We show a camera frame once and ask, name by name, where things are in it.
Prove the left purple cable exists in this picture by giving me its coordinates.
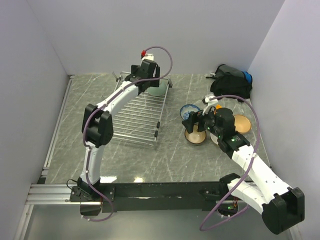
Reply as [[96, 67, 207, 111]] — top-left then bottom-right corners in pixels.
[[81, 46, 173, 222]]

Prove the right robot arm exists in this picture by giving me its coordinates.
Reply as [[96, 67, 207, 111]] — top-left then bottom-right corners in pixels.
[[182, 107, 305, 235]]

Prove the pale green celadon bowl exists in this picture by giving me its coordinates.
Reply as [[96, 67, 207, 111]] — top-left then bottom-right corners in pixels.
[[147, 79, 168, 97]]

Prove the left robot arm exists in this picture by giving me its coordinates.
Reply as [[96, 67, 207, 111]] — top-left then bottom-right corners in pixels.
[[77, 58, 160, 201]]

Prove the beige bowl with brown marks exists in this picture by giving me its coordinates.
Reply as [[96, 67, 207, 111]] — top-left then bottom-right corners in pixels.
[[210, 133, 219, 145]]

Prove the tan bowl with floral band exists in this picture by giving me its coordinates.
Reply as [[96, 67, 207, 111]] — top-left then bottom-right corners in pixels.
[[234, 114, 251, 134]]

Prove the black cloth bundle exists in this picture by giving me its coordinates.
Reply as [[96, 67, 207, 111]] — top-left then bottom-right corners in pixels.
[[205, 64, 253, 99]]

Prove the dark brown bowl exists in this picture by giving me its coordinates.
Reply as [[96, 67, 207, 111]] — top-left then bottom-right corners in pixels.
[[184, 130, 207, 145]]

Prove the black base bar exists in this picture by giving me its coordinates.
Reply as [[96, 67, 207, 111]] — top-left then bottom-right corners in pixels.
[[69, 181, 228, 216]]

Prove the white and blue floral bowl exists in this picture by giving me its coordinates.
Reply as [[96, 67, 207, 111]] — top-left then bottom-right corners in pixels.
[[179, 104, 201, 121]]

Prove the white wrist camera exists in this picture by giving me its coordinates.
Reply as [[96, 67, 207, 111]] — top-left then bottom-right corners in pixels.
[[140, 50, 154, 61], [202, 93, 218, 116]]

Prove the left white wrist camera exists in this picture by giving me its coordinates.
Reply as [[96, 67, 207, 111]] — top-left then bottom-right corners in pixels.
[[140, 50, 154, 61]]

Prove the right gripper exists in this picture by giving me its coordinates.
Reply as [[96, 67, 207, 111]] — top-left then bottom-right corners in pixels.
[[181, 105, 223, 138]]

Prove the metal wire dish rack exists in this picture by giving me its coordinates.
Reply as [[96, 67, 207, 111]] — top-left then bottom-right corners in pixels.
[[112, 77, 173, 147]]

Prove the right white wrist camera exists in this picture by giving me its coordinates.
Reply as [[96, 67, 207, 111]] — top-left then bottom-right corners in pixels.
[[202, 93, 218, 116]]

